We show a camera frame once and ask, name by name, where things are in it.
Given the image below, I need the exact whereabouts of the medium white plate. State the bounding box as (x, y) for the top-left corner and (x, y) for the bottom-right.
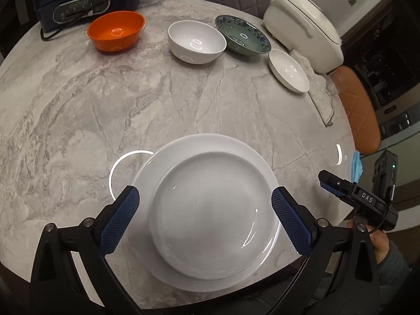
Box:
(149, 151), (279, 280)

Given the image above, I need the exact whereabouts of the small white dish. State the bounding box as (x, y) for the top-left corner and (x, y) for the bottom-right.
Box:
(268, 49), (310, 94)

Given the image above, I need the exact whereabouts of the green blue patterned dish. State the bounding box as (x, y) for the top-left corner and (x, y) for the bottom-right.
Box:
(215, 15), (271, 56)

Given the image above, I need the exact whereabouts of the orange plastic bowl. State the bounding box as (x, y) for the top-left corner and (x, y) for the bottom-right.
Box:
(87, 11), (146, 53)

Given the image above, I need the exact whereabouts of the large white bowl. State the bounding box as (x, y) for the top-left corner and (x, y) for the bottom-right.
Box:
(167, 20), (227, 65)

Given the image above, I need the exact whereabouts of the person's right hand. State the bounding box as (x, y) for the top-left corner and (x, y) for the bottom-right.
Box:
(367, 225), (390, 265)

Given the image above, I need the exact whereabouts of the blue face mask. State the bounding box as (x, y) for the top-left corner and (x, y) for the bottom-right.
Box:
(351, 151), (363, 183)

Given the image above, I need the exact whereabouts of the orange leather chair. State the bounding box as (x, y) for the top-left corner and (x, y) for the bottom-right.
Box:
(335, 65), (381, 155)

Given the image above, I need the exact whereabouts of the large white dinner plate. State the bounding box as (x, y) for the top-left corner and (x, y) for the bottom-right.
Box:
(127, 134), (281, 292)

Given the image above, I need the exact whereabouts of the grey dish cloth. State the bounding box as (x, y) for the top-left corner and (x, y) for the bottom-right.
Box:
(290, 50), (334, 127)

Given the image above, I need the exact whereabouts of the clear drinking glass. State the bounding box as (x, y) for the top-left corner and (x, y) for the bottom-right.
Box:
(326, 70), (344, 96)

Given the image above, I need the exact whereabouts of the white rice cooker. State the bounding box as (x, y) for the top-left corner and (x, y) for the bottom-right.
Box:
(263, 0), (344, 73)

